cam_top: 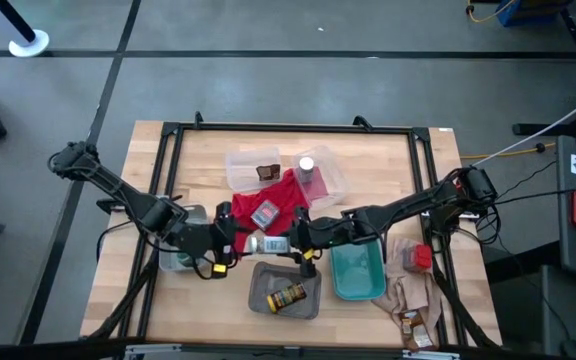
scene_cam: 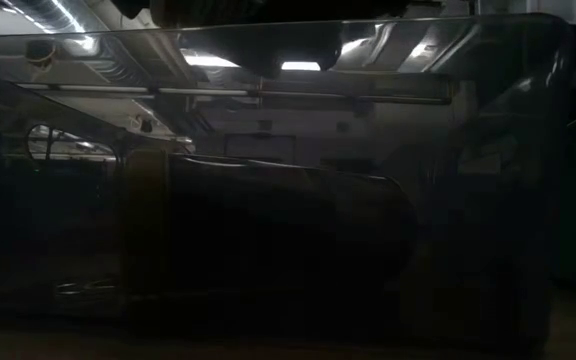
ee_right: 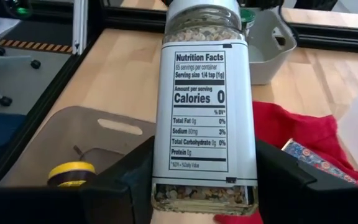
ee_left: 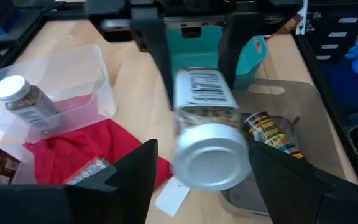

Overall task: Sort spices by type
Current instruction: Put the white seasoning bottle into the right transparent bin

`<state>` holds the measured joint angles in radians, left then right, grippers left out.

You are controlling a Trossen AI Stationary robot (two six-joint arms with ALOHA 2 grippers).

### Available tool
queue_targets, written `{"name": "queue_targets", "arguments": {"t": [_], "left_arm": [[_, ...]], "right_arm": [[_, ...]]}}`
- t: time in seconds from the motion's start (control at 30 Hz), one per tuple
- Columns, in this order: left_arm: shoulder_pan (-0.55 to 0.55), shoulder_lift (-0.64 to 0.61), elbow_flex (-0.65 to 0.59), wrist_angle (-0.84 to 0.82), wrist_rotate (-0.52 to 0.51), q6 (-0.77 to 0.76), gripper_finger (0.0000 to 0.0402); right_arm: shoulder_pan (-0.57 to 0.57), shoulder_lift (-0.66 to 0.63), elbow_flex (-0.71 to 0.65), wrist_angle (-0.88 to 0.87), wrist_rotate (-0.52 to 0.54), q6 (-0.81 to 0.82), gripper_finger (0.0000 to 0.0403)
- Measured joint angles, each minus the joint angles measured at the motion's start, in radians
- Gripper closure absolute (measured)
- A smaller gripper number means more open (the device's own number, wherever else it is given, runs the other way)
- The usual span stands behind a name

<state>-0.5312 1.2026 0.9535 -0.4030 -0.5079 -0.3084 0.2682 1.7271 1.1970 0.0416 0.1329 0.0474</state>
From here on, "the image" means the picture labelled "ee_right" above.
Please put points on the white-lid seasoning jar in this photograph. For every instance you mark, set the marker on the white-lid seasoning jar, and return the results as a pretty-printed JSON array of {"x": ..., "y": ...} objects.
[{"x": 200, "y": 124}]

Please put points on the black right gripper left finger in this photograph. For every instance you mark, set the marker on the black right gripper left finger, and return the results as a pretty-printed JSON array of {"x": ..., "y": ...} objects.
[{"x": 57, "y": 205}]

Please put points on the smoked paprika tin red lid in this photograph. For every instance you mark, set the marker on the smoked paprika tin red lid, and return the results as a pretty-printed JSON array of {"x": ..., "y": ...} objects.
[{"x": 309, "y": 158}]

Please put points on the yellow-lid dark spice jar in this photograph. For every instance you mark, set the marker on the yellow-lid dark spice jar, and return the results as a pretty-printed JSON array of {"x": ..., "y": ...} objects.
[{"x": 71, "y": 174}]

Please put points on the silver aluminium extrusion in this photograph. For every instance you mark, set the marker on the silver aluminium extrusion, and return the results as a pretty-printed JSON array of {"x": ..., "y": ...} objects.
[{"x": 80, "y": 25}]

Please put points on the grey office chair base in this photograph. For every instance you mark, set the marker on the grey office chair base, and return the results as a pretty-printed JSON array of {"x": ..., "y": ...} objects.
[{"x": 11, "y": 59}]

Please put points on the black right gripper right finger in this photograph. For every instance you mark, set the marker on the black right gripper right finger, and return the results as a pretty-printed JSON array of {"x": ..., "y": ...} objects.
[{"x": 306, "y": 202}]

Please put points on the yellow black hazard tape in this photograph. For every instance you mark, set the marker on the yellow black hazard tape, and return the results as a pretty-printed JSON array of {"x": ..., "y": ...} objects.
[{"x": 36, "y": 46}]

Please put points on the red cloth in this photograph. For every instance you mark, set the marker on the red cloth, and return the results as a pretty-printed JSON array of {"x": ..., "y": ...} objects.
[{"x": 291, "y": 124}]

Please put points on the green-lid spice jar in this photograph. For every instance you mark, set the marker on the green-lid spice jar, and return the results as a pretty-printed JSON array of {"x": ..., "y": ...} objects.
[{"x": 248, "y": 15}]

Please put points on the white plastic bin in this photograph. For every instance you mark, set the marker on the white plastic bin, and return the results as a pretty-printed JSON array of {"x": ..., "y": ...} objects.
[{"x": 269, "y": 65}]

